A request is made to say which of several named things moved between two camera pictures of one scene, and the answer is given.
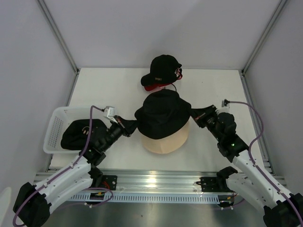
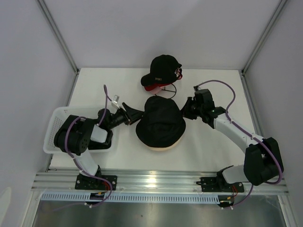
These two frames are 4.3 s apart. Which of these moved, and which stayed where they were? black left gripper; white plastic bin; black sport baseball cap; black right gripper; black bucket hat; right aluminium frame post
Moved: black left gripper; black bucket hat; black right gripper
Stayed: black sport baseball cap; right aluminium frame post; white plastic bin
